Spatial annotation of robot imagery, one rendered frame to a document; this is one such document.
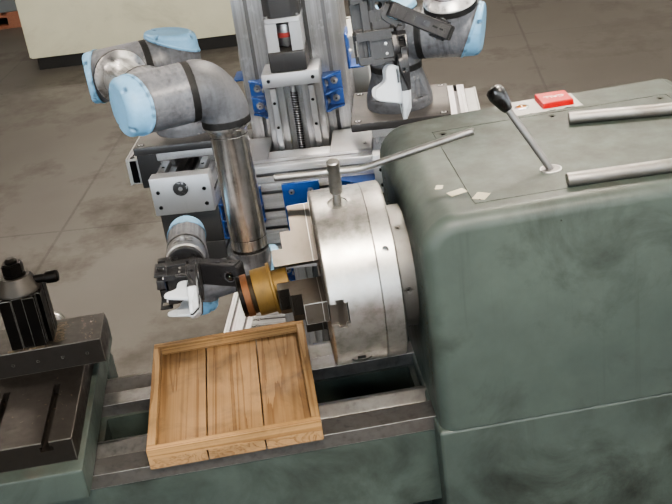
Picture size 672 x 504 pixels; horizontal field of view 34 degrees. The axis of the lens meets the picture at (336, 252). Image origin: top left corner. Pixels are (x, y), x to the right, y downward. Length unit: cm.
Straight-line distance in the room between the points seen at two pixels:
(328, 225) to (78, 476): 58
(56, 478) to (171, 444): 19
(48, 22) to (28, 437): 629
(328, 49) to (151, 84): 70
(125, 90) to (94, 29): 591
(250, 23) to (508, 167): 96
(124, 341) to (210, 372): 205
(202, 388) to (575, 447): 68
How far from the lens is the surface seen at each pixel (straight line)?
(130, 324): 425
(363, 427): 191
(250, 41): 265
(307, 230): 193
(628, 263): 181
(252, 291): 191
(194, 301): 192
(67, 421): 191
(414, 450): 196
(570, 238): 175
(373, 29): 179
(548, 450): 195
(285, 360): 209
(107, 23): 792
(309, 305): 181
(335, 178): 181
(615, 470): 202
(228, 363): 212
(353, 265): 179
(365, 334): 183
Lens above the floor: 197
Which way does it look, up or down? 26 degrees down
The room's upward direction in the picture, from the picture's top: 8 degrees counter-clockwise
